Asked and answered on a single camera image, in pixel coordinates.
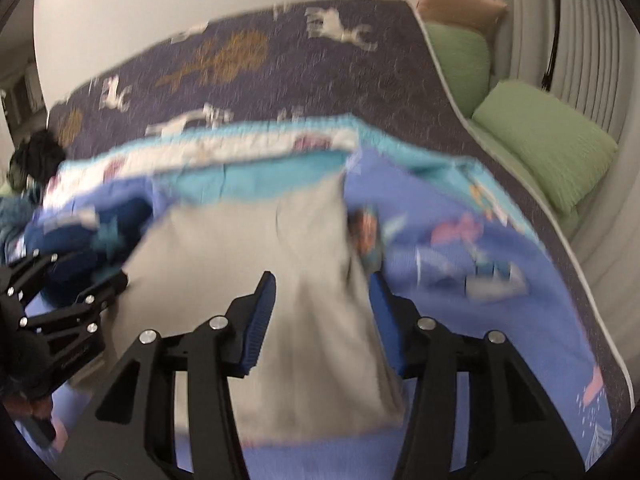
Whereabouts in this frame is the teal crumpled blanket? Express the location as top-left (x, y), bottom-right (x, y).
top-left (0, 195), bottom-right (46, 261)

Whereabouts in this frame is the small green pillow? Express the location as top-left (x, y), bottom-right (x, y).
top-left (425, 22), bottom-right (493, 118)

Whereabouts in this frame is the green seat cushion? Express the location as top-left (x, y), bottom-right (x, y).
top-left (470, 115), bottom-right (583, 233)

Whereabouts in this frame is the black clothes pile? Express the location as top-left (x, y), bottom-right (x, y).
top-left (10, 130), bottom-right (68, 191)

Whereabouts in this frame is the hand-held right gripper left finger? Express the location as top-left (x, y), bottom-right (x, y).
top-left (65, 271), bottom-right (277, 480)

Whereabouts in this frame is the large green pillow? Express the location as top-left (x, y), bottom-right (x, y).
top-left (472, 80), bottom-right (620, 216)

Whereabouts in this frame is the floral folded cloth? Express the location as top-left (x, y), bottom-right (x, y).
top-left (347, 207), bottom-right (387, 271)

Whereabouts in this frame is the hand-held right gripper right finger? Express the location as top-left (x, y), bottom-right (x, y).
top-left (367, 272), bottom-right (583, 480)

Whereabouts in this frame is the orange pillow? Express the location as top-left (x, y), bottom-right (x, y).
top-left (416, 0), bottom-right (508, 46)

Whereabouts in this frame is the navy star-print rolled blanket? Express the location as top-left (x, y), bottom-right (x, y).
top-left (25, 197), bottom-right (151, 306)

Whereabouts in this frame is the purple deer-print mattress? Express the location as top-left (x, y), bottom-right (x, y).
top-left (47, 0), bottom-right (628, 406)

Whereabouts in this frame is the cream t-shirt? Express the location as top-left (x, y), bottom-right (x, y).
top-left (122, 175), bottom-right (406, 448)

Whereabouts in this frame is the black floor lamp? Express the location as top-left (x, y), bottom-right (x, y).
top-left (542, 0), bottom-right (562, 92)

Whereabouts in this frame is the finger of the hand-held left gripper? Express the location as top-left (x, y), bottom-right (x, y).
top-left (20, 271), bottom-right (130, 396)
top-left (0, 254), bottom-right (58, 311)

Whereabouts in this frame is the blue printed bed quilt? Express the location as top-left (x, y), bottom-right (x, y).
top-left (15, 112), bottom-right (616, 480)

